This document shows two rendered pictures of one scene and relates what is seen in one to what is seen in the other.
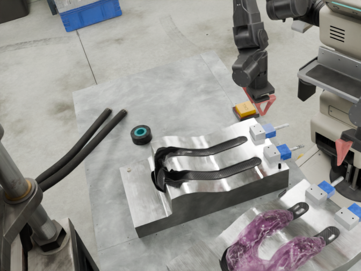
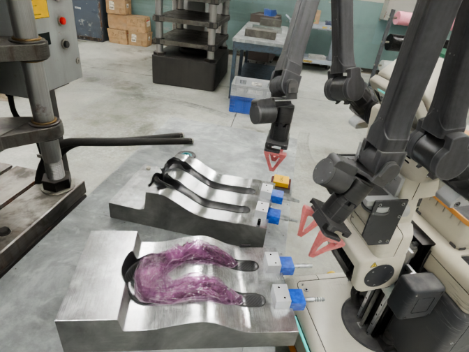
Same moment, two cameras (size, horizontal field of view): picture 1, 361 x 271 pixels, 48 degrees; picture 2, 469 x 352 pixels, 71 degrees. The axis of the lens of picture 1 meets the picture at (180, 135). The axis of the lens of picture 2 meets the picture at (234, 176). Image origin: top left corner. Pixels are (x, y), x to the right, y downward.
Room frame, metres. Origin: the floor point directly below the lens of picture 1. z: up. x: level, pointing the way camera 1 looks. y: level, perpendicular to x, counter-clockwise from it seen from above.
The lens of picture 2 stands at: (0.04, -0.41, 1.51)
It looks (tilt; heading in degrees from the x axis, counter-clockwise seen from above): 32 degrees down; 17
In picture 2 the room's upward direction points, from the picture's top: 7 degrees clockwise
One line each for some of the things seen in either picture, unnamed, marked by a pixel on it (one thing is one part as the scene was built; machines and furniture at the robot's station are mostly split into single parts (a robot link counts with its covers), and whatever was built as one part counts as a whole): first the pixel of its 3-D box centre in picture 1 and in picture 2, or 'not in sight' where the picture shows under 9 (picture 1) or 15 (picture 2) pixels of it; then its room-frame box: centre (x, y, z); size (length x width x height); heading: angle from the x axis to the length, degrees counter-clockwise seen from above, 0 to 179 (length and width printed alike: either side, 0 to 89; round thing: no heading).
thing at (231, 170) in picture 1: (203, 159); (201, 184); (0.87, -0.06, 0.92); 0.35 x 0.16 x 0.09; 99
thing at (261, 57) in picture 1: (256, 62); (281, 112); (0.95, -0.26, 1.18); 0.07 x 0.06 x 0.07; 136
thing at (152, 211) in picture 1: (199, 169); (197, 193); (0.87, -0.04, 0.87); 0.50 x 0.26 x 0.14; 99
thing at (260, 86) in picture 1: (257, 78); (279, 131); (0.95, -0.26, 1.12); 0.10 x 0.07 x 0.07; 9
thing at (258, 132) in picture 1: (270, 130); (279, 197); (0.96, -0.30, 0.89); 0.13 x 0.05 x 0.05; 99
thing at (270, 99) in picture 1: (260, 100); (274, 156); (0.93, -0.26, 1.05); 0.07 x 0.07 x 0.09; 9
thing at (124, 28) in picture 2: not in sight; (129, 22); (6.27, 4.10, 0.42); 0.86 x 0.33 x 0.83; 102
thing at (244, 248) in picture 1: (272, 244); (188, 270); (0.54, -0.18, 0.90); 0.26 x 0.18 x 0.08; 116
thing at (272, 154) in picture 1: (285, 151); (276, 216); (0.85, -0.32, 0.89); 0.13 x 0.05 x 0.05; 98
